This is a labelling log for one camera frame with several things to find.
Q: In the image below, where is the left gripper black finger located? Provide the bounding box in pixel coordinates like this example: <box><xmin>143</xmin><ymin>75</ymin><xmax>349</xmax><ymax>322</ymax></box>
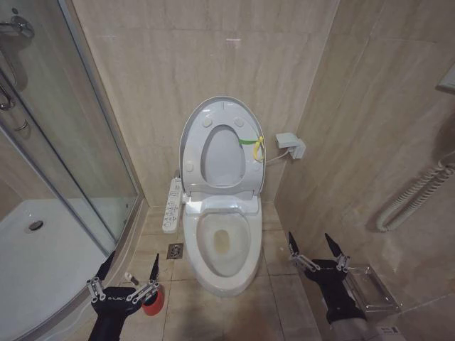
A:
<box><xmin>85</xmin><ymin>249</ymin><xmax>117</xmax><ymax>303</ymax></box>
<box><xmin>129</xmin><ymin>252</ymin><xmax>161</xmax><ymax>305</ymax></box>

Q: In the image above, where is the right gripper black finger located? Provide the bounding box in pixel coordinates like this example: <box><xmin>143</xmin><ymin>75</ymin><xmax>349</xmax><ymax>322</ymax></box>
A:
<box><xmin>323</xmin><ymin>232</ymin><xmax>351</xmax><ymax>274</ymax></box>
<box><xmin>287</xmin><ymin>231</ymin><xmax>314</xmax><ymax>273</ymax></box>

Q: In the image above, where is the white toilet bowl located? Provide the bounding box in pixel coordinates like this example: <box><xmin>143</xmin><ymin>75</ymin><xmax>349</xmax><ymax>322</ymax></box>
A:
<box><xmin>182</xmin><ymin>193</ymin><xmax>262</xmax><ymax>299</ymax></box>

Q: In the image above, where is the white toilet lid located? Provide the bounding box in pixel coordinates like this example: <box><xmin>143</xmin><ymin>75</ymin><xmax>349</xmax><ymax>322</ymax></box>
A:
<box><xmin>178</xmin><ymin>94</ymin><xmax>267</xmax><ymax>200</ymax></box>

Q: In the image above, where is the white toilet seat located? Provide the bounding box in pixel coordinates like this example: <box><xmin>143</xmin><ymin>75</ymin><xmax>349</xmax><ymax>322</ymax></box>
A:
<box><xmin>183</xmin><ymin>100</ymin><xmax>266</xmax><ymax>195</ymax></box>

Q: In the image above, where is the metal floor drain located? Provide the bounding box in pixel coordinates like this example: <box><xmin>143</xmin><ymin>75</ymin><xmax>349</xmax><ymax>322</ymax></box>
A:
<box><xmin>166</xmin><ymin>242</ymin><xmax>184</xmax><ymax>261</ymax></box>

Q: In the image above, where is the clear acrylic box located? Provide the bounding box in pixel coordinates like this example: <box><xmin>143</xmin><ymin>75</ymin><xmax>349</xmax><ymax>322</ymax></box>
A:
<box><xmin>345</xmin><ymin>264</ymin><xmax>402</xmax><ymax>316</ymax></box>

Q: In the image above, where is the white shower tray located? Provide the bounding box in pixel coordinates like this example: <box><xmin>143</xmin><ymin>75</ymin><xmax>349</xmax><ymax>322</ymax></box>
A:
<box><xmin>0</xmin><ymin>197</ymin><xmax>120</xmax><ymax>323</ymax></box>

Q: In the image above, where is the white bidet control panel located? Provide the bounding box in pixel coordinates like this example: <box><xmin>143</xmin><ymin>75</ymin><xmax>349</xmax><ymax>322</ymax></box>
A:
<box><xmin>161</xmin><ymin>177</ymin><xmax>183</xmax><ymax>234</ymax></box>

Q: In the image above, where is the white printed label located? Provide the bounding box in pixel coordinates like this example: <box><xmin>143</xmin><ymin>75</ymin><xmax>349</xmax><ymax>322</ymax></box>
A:
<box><xmin>375</xmin><ymin>325</ymin><xmax>403</xmax><ymax>341</ymax></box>

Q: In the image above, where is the yellow loop tie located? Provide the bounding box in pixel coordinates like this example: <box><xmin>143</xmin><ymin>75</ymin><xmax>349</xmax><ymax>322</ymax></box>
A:
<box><xmin>252</xmin><ymin>134</ymin><xmax>267</xmax><ymax>164</ymax></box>

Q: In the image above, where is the chrome shower faucet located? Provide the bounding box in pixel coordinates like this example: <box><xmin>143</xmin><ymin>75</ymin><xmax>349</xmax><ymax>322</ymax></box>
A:
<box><xmin>0</xmin><ymin>13</ymin><xmax>36</xmax><ymax>39</ymax></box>

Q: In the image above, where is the white power cable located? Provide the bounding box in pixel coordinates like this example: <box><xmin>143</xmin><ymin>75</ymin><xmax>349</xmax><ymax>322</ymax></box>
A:
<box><xmin>264</xmin><ymin>148</ymin><xmax>291</xmax><ymax>166</ymax></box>

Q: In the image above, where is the white coiled cord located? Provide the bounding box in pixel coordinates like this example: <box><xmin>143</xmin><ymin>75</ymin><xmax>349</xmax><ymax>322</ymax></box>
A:
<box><xmin>375</xmin><ymin>150</ymin><xmax>455</xmax><ymax>233</ymax></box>

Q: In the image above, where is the white wall socket box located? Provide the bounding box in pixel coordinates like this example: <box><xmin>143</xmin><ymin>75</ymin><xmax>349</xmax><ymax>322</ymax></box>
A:
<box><xmin>274</xmin><ymin>131</ymin><xmax>306</xmax><ymax>161</ymax></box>

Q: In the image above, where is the glass shower enclosure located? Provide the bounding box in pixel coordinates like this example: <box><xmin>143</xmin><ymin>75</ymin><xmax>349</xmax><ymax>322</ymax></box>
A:
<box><xmin>0</xmin><ymin>0</ymin><xmax>144</xmax><ymax>257</ymax></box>

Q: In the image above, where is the chrome shower hose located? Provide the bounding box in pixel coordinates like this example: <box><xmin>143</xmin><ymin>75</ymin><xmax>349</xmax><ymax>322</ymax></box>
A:
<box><xmin>0</xmin><ymin>63</ymin><xmax>30</xmax><ymax>133</ymax></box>

